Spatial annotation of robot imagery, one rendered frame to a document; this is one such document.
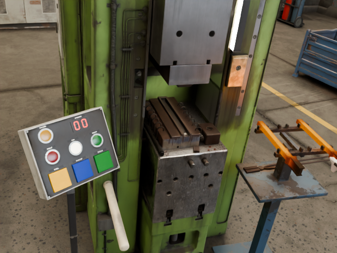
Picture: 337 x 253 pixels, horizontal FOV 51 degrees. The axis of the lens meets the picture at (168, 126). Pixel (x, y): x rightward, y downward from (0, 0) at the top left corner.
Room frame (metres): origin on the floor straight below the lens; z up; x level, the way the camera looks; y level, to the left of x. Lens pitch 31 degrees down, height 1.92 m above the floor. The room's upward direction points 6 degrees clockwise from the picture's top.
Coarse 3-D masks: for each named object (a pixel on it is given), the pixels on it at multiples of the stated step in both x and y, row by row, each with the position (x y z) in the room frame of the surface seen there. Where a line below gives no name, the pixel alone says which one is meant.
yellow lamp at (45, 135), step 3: (42, 132) 1.10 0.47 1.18; (45, 132) 1.11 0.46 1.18; (48, 132) 1.11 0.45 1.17; (42, 135) 1.09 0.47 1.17; (45, 135) 1.10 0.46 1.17; (48, 135) 1.11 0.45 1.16; (51, 135) 1.11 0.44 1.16; (42, 138) 1.09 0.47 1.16; (45, 138) 1.09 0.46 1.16; (48, 138) 1.10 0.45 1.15; (45, 141) 1.09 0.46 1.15
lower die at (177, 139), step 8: (160, 96) 1.88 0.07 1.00; (152, 104) 1.78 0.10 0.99; (160, 104) 1.79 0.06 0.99; (176, 104) 1.81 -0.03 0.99; (152, 112) 1.71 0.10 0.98; (160, 112) 1.70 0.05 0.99; (168, 112) 1.69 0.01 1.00; (176, 112) 1.70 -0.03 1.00; (184, 112) 1.72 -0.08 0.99; (160, 120) 1.63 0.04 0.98; (168, 120) 1.62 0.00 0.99; (184, 120) 1.63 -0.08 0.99; (152, 128) 1.61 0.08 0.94; (160, 128) 1.55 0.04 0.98; (168, 128) 1.54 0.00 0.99; (176, 128) 1.55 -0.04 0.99; (192, 128) 1.56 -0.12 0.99; (160, 136) 1.48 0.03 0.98; (168, 136) 1.48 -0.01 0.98; (176, 136) 1.47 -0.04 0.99; (192, 136) 1.50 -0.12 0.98; (160, 144) 1.47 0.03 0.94; (168, 144) 1.46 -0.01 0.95; (176, 144) 1.47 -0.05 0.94; (184, 144) 1.49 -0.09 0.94; (192, 144) 1.50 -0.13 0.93
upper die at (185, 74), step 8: (200, 64) 1.50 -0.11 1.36; (208, 64) 1.51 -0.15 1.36; (160, 72) 1.56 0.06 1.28; (168, 72) 1.46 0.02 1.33; (176, 72) 1.46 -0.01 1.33; (184, 72) 1.47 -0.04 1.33; (192, 72) 1.48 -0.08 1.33; (200, 72) 1.50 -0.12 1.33; (208, 72) 1.51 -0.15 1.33; (168, 80) 1.45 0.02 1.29; (176, 80) 1.46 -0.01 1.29; (184, 80) 1.47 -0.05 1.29; (192, 80) 1.49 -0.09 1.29; (200, 80) 1.50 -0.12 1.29; (208, 80) 1.52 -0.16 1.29
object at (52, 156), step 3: (48, 153) 1.07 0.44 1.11; (51, 153) 1.08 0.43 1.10; (54, 153) 1.08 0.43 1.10; (48, 156) 1.06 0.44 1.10; (51, 156) 1.07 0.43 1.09; (54, 156) 1.08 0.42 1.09; (57, 156) 1.08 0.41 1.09; (48, 159) 1.06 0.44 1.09; (51, 159) 1.06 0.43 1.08; (54, 159) 1.07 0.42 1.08; (57, 159) 1.08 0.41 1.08; (51, 162) 1.06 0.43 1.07
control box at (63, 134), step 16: (80, 112) 1.24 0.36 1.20; (96, 112) 1.28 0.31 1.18; (32, 128) 1.09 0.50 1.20; (48, 128) 1.12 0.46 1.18; (64, 128) 1.16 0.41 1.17; (80, 128) 1.20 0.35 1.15; (96, 128) 1.25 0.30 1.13; (32, 144) 1.06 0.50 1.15; (48, 144) 1.09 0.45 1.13; (64, 144) 1.13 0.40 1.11; (80, 144) 1.16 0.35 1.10; (112, 144) 1.25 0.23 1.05; (32, 160) 1.04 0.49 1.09; (64, 160) 1.09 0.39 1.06; (80, 160) 1.13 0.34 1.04; (112, 160) 1.21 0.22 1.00; (96, 176) 1.13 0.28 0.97; (48, 192) 0.99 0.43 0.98; (64, 192) 1.02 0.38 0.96
